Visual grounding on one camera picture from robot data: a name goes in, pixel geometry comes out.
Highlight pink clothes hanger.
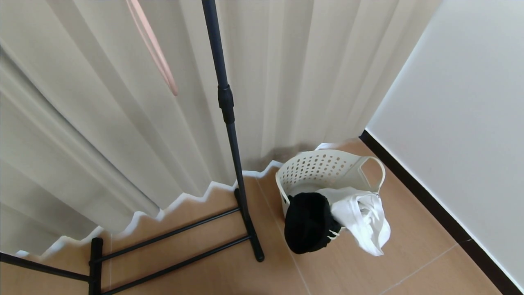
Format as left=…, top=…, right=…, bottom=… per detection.
left=125, top=0, right=179, bottom=97

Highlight black clothes rack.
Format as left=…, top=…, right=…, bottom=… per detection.
left=0, top=0, right=265, bottom=295

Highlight beige curtain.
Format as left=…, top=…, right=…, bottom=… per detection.
left=0, top=0, right=445, bottom=256

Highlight white shirt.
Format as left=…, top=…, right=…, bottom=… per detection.
left=317, top=186, right=391, bottom=257

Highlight black shorts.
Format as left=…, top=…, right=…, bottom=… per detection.
left=284, top=192, right=342, bottom=255

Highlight white laundry basket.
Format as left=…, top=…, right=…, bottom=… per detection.
left=275, top=149, right=386, bottom=218

